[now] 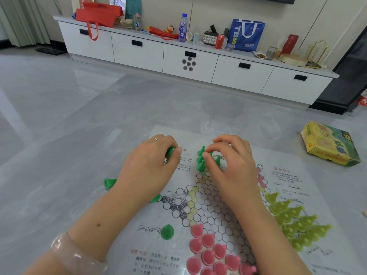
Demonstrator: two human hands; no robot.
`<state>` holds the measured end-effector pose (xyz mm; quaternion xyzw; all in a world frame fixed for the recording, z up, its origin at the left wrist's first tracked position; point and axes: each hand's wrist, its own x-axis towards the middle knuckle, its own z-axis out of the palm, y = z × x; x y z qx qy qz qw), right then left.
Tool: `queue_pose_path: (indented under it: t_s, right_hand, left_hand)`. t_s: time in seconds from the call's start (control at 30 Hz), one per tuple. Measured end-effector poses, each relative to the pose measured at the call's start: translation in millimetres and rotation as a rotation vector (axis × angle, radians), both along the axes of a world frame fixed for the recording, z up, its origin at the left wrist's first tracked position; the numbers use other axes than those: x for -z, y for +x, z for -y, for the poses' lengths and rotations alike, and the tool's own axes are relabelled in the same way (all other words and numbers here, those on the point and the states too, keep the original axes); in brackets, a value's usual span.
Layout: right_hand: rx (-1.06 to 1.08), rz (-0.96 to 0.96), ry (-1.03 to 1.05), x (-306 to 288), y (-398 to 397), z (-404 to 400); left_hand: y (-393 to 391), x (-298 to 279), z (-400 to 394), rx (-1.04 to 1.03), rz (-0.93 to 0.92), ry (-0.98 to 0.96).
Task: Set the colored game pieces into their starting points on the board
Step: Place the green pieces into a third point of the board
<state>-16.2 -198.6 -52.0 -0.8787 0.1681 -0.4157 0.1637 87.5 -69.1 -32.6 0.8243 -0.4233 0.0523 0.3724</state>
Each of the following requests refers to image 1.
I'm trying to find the beige picture frame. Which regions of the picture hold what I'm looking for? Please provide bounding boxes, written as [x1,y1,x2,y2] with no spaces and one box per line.
[71,0,94,10]

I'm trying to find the red vase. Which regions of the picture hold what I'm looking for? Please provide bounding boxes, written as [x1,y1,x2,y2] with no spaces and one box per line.
[281,34,299,55]

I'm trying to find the checkers board sheet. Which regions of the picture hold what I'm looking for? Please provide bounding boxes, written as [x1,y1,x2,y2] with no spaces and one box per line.
[104,125,366,275]

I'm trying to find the person's left forearm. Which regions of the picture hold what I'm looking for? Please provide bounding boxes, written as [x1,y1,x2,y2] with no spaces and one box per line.
[24,190,147,275]

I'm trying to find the white TV cabinet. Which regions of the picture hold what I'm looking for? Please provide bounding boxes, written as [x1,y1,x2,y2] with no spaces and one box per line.
[54,15,340,106]

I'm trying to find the yellow-green cone game pieces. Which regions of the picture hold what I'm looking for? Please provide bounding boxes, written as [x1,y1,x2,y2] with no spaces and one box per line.
[265,192,333,252]

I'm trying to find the teal cloth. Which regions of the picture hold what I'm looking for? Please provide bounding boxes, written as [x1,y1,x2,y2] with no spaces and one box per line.
[125,0,143,20]

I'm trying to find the person's left hand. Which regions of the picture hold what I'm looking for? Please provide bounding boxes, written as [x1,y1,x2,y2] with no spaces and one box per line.
[110,134,183,209]

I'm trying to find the blue-label water bottle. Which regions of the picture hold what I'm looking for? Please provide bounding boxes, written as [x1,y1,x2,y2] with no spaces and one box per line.
[178,13,188,43]

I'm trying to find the grey-green curtain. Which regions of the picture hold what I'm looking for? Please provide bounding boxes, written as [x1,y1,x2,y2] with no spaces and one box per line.
[0,0,51,48]

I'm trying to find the yellow green cardboard box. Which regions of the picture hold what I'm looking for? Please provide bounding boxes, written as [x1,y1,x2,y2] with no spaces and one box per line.
[300,120,362,167]

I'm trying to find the black glass cabinet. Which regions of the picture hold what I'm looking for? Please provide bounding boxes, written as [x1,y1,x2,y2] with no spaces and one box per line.
[309,27,367,115]

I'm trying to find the pale pink jade bracelet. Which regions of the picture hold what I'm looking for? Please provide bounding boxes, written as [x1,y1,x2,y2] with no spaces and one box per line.
[51,233,108,275]

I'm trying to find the blue tote bag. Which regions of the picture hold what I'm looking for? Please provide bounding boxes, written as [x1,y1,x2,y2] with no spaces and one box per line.
[229,19,266,52]

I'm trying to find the group of pink game pieces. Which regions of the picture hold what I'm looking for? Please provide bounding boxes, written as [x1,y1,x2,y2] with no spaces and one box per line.
[186,224,257,275]

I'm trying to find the black white checkered box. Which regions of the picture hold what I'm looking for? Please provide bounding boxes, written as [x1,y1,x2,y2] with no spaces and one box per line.
[202,31,218,46]

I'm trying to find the red fabric bag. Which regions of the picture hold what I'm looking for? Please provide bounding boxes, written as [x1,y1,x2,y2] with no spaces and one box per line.
[75,1,124,41]

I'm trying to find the gold wire rack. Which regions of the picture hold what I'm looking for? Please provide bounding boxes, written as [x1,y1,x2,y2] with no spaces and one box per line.
[305,40,332,69]

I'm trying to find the person's right forearm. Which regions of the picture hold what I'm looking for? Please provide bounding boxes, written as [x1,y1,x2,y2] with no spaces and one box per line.
[235,200,313,275]

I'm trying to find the group of green game pieces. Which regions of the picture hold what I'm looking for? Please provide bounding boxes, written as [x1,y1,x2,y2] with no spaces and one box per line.
[196,146,223,172]

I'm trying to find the person's right hand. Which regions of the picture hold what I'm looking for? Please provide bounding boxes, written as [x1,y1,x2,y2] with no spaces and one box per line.
[202,134,263,217]

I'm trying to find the red folded umbrella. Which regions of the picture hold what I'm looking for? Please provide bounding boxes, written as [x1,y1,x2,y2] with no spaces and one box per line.
[146,25,179,40]

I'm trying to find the black floor mat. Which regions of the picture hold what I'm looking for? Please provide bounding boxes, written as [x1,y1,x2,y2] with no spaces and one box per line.
[35,47,67,56]

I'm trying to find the round wooden box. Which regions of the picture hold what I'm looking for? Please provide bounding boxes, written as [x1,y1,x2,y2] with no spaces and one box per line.
[279,53,308,67]

